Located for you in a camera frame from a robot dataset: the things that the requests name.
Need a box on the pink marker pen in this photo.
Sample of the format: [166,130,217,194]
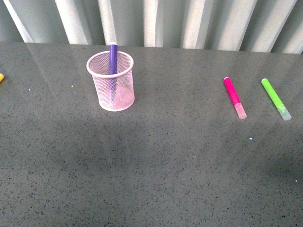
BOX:
[223,77,247,119]

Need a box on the purple marker pen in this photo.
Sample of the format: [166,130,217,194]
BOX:
[109,42,118,102]

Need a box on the pink mesh pen cup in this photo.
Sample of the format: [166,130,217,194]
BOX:
[86,51,135,112]

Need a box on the grey pleated curtain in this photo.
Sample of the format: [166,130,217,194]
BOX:
[0,0,303,54]

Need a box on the green marker pen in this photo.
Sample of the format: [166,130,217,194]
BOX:
[261,78,292,121]

